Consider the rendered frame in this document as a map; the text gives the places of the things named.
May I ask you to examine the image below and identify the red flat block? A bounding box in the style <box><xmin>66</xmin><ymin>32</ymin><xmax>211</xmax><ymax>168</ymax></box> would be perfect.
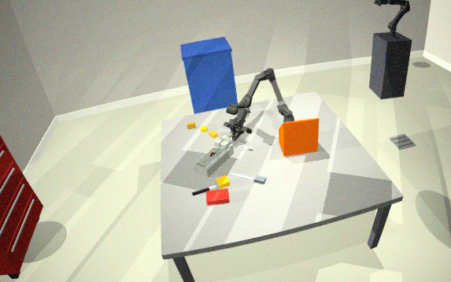
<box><xmin>206</xmin><ymin>188</ymin><xmax>230</xmax><ymax>206</ymax></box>

